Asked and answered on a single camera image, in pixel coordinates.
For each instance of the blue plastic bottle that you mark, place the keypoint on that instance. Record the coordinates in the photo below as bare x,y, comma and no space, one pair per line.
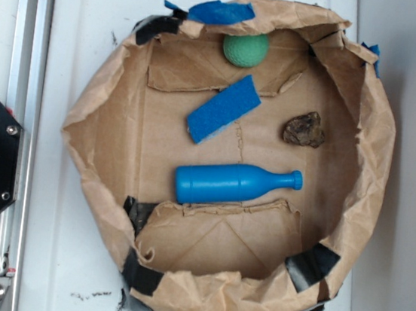
230,183

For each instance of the brown paper bag bin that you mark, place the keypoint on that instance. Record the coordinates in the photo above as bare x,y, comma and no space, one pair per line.
285,251

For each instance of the blue sponge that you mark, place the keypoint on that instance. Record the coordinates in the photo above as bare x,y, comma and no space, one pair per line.
223,109

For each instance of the brown rock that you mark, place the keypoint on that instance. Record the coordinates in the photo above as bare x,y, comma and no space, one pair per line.
304,130

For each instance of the green foam ball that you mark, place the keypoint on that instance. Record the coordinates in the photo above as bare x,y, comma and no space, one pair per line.
246,51

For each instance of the white tray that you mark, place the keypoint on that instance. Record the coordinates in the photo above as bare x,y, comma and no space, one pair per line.
66,265

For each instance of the aluminium rail frame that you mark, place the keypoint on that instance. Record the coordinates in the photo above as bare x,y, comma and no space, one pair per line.
24,95

